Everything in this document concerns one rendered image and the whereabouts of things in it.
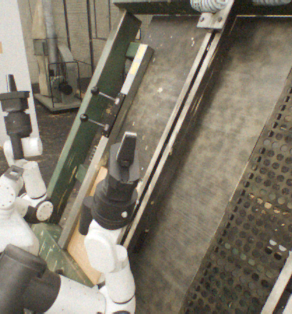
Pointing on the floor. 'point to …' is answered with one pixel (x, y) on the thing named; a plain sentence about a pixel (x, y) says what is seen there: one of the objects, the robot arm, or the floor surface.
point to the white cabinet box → (6, 63)
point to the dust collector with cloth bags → (43, 43)
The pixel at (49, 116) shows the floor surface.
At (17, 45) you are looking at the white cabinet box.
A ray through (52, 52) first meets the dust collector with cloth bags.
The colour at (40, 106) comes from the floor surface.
